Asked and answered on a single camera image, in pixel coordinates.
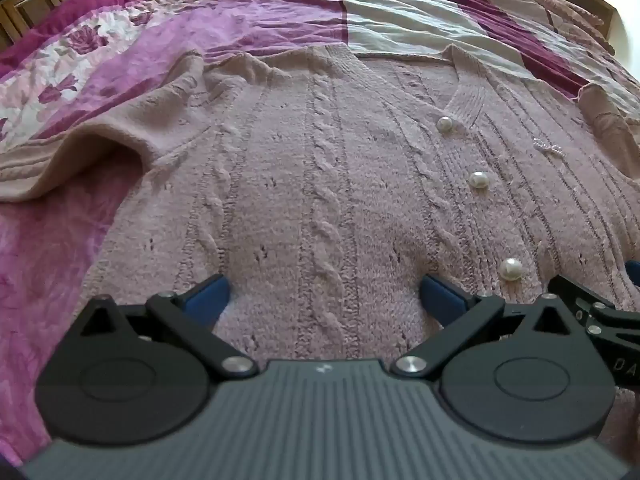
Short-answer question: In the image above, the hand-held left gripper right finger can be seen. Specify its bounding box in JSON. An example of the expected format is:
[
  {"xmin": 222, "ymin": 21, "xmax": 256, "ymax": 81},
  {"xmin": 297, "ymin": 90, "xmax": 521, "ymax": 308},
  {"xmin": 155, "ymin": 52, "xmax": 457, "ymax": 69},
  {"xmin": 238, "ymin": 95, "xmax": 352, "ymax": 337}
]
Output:
[{"xmin": 391, "ymin": 274, "xmax": 574, "ymax": 377}]

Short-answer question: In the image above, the pink knitted cardigan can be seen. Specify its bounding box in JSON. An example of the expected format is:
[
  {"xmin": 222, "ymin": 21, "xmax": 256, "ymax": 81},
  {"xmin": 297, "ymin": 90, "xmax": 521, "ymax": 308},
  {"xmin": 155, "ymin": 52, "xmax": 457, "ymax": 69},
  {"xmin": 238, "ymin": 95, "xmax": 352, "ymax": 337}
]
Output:
[{"xmin": 0, "ymin": 42, "xmax": 640, "ymax": 411}]

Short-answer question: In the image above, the wooden headboard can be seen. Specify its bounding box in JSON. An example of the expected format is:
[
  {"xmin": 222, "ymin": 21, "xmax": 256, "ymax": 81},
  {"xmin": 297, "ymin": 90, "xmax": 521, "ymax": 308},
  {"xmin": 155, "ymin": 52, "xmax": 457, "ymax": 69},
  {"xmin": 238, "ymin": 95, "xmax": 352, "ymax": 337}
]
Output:
[{"xmin": 0, "ymin": 0, "xmax": 96, "ymax": 53}]

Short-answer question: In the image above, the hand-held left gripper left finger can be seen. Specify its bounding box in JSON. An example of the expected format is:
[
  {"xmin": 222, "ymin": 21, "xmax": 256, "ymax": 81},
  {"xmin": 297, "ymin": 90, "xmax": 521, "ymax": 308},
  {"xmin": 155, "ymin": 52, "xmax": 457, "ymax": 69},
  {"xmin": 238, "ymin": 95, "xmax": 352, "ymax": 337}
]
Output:
[{"xmin": 80, "ymin": 274, "xmax": 258, "ymax": 380}]

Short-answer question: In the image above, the purple floral striped bedspread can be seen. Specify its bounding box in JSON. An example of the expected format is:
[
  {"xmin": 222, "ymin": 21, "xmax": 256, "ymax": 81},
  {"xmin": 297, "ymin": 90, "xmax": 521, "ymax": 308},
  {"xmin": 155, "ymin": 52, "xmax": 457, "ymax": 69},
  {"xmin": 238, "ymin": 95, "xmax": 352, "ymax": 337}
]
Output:
[{"xmin": 0, "ymin": 0, "xmax": 640, "ymax": 466}]

